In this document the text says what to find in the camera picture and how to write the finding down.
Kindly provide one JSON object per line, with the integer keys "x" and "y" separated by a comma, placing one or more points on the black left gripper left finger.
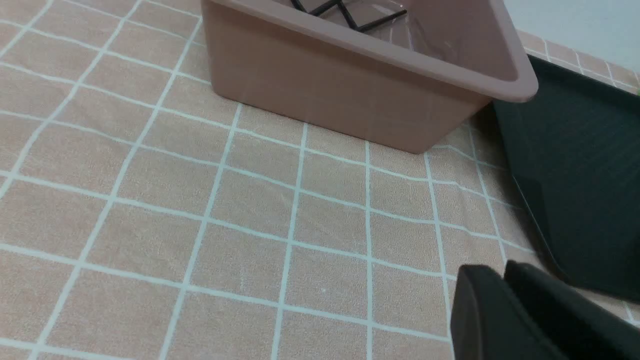
{"x": 488, "y": 322}

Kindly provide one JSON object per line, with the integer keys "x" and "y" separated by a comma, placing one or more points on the dark green plastic tray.
{"x": 574, "y": 155}

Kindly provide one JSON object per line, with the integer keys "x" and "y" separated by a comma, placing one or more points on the pink checkered tablecloth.
{"x": 144, "y": 217}

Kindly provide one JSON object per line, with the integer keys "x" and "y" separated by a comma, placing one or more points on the pink plastic bin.
{"x": 405, "y": 84}

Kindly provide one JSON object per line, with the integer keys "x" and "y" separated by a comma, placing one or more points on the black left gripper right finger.
{"x": 580, "y": 329}

